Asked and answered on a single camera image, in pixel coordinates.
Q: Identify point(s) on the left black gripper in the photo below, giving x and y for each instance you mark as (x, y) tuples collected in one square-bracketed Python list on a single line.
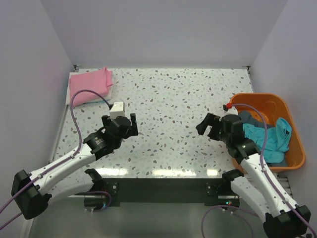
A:
[(134, 131)]

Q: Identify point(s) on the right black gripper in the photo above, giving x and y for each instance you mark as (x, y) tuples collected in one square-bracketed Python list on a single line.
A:
[(211, 120)]

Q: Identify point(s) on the teal t shirt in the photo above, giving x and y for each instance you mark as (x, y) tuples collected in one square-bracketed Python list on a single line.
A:
[(270, 138)]

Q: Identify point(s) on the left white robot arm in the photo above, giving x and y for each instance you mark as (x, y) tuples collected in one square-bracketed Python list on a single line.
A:
[(32, 191)]

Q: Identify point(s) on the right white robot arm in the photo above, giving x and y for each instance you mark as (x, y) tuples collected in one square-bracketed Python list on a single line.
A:
[(281, 215)]

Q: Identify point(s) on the grey t shirt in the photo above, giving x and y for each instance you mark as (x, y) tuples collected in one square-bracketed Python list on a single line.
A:
[(250, 119)]

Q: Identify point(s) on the folded pink t shirt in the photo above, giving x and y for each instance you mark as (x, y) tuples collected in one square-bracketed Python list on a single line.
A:
[(89, 85)]

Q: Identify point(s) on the orange plastic basket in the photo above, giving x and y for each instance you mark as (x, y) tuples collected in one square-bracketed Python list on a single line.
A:
[(272, 107)]

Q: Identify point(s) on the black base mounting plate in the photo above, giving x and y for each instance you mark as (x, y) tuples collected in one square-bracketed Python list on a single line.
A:
[(207, 191)]

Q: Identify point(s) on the folded white t shirt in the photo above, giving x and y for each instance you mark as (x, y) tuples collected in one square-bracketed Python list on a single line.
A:
[(70, 98)]

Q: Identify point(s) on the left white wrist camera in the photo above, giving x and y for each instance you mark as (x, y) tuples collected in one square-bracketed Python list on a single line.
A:
[(117, 110)]

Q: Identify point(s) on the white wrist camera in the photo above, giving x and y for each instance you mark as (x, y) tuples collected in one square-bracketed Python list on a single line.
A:
[(117, 110), (229, 109)]

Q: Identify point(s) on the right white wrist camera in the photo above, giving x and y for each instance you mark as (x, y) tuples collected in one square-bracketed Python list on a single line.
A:
[(229, 109)]

